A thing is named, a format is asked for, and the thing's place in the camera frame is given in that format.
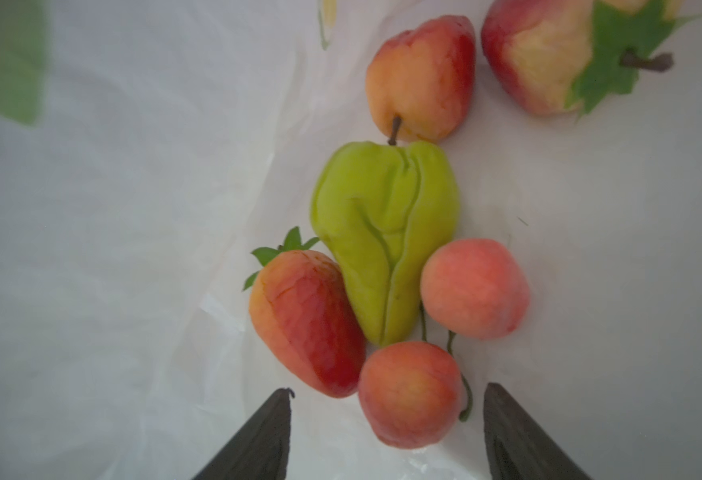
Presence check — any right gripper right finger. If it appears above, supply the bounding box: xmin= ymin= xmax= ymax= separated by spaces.
xmin=483 ymin=382 xmax=590 ymax=480

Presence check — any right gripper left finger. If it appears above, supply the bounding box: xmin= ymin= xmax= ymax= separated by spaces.
xmin=193 ymin=388 xmax=295 ymax=480

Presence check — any peach cherry front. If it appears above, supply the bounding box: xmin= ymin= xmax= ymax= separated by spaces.
xmin=358 ymin=332 xmax=474 ymax=450

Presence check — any peach cherry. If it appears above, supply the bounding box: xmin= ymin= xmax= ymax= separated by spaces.
xmin=421 ymin=238 xmax=531 ymax=340
xmin=358 ymin=332 xmax=474 ymax=450

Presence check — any white plastic bag fruit print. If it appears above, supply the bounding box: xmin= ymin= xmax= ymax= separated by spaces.
xmin=0 ymin=1 xmax=702 ymax=479

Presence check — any red strawberry fake fruit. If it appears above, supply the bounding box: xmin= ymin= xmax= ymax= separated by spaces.
xmin=242 ymin=226 xmax=367 ymax=398

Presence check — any green chayote fake fruit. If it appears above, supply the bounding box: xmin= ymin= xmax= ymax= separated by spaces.
xmin=310 ymin=141 xmax=461 ymax=347

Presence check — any red yellow pear fake fruit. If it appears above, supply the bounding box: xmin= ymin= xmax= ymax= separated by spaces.
xmin=365 ymin=15 xmax=477 ymax=143

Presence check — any peach cherry rear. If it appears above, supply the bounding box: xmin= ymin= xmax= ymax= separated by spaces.
xmin=421 ymin=238 xmax=531 ymax=340

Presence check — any red apple with leaf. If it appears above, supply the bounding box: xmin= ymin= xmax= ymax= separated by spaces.
xmin=481 ymin=1 xmax=690 ymax=116

